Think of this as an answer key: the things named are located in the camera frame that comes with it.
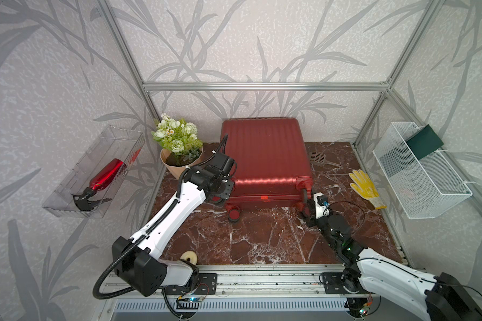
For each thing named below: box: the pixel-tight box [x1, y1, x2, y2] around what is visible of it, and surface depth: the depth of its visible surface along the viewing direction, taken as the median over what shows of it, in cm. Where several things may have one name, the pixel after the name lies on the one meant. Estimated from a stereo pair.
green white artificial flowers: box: [151, 112, 204, 164], surface depth 86 cm
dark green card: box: [405, 123, 444, 161], surface depth 72 cm
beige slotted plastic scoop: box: [309, 151, 342, 168], surface depth 114 cm
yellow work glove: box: [348, 169, 387, 210], surface depth 104 cm
